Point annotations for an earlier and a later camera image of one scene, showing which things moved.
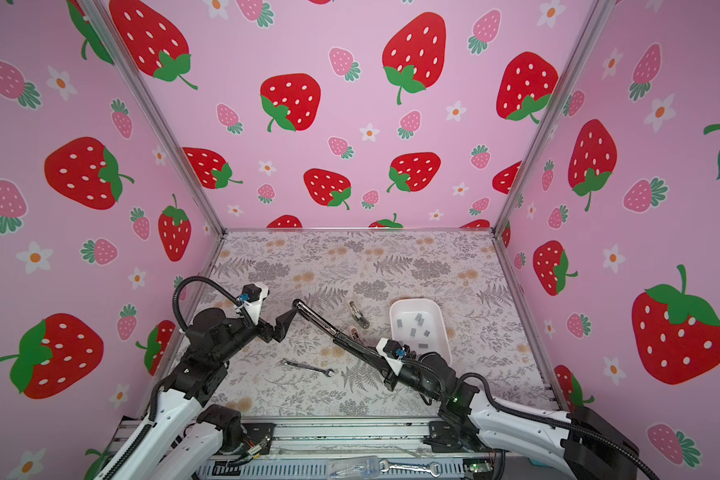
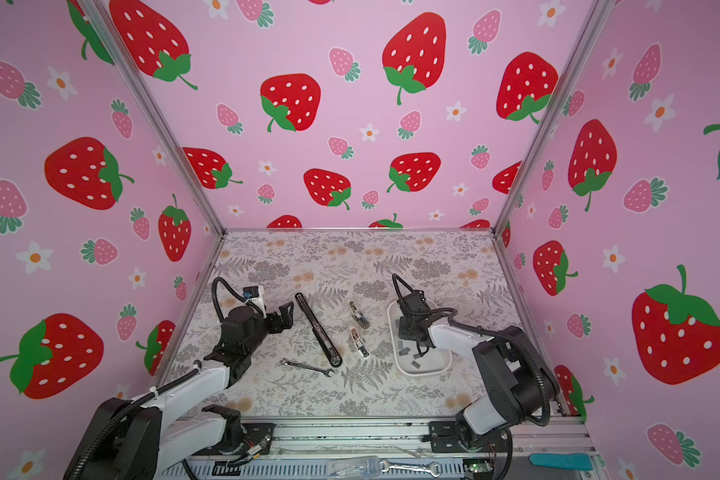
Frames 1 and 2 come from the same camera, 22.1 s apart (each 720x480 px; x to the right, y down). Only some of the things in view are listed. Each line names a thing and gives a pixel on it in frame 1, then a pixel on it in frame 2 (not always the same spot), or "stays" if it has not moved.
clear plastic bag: (354, 469) stays
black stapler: (370, 354) -> (327, 346)
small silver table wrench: (308, 367) stays
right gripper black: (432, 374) -> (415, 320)
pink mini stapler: (354, 334) stays
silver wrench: (434, 468) stays
